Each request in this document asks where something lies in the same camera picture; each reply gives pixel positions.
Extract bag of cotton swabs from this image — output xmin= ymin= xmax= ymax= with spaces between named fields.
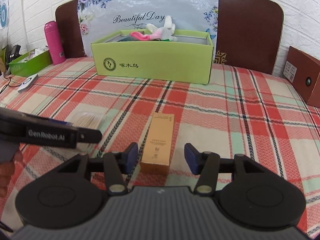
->
xmin=68 ymin=112 xmax=105 ymax=129

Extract white and pink glove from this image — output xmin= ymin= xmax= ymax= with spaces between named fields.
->
xmin=130 ymin=16 xmax=177 ymax=42

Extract white round-dial device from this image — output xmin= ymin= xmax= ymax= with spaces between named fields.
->
xmin=17 ymin=74 xmax=39 ymax=93

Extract pink thermos bottle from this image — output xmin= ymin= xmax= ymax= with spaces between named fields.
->
xmin=44 ymin=21 xmax=66 ymax=64

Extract plaid bed sheet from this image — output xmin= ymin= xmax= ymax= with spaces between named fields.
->
xmin=1 ymin=58 xmax=319 ymax=237

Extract person left hand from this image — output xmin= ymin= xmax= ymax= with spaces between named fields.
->
xmin=0 ymin=150 xmax=23 ymax=198

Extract brown shoe box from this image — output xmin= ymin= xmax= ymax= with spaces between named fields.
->
xmin=283 ymin=46 xmax=320 ymax=108

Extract small gold box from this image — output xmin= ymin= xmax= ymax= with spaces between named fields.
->
xmin=140 ymin=113 xmax=175 ymax=175

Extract dark brown headboard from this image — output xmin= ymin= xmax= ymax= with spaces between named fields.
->
xmin=55 ymin=0 xmax=284 ymax=74

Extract dark green cardboard box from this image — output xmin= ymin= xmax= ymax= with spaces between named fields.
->
xmin=9 ymin=49 xmax=52 ymax=77

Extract light green cardboard box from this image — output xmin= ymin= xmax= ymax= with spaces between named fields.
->
xmin=91 ymin=30 xmax=214 ymax=85

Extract floral pillow in plastic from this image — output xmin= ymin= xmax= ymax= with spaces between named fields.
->
xmin=77 ymin=0 xmax=219 ymax=57

